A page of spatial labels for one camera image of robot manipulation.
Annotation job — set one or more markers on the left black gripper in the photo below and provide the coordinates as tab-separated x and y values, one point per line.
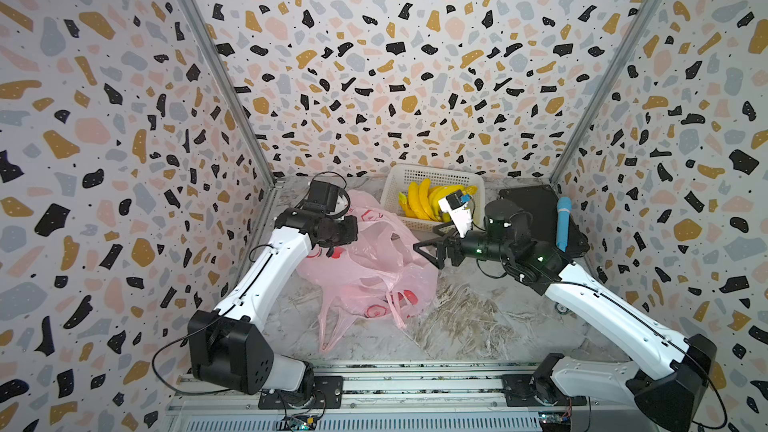
352	234

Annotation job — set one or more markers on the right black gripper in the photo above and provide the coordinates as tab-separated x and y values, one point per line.
454	243

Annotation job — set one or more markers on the pink plastic bag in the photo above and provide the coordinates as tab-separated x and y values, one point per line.
341	309
382	257

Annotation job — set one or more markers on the yellow banana bunch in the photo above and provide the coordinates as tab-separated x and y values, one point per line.
441	192
411	203

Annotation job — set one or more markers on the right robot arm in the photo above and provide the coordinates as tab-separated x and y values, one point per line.
667	373

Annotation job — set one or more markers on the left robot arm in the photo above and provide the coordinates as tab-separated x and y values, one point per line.
226	345

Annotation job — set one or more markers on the white plastic basket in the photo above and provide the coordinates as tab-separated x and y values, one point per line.
429	178

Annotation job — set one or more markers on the black case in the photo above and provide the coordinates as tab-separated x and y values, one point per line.
541	201

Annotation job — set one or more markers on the blue microphone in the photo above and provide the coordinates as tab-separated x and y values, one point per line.
564	208

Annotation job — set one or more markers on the left green circuit board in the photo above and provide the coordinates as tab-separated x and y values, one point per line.
297	423

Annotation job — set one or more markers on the right circuit board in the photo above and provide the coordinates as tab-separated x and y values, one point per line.
554	422

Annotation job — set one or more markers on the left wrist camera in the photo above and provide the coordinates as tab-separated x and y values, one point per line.
327	199

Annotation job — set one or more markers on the aluminium rail frame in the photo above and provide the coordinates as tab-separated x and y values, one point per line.
391	396

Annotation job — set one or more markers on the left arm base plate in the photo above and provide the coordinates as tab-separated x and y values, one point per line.
323	393

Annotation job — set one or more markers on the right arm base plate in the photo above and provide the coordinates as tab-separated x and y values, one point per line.
525	390

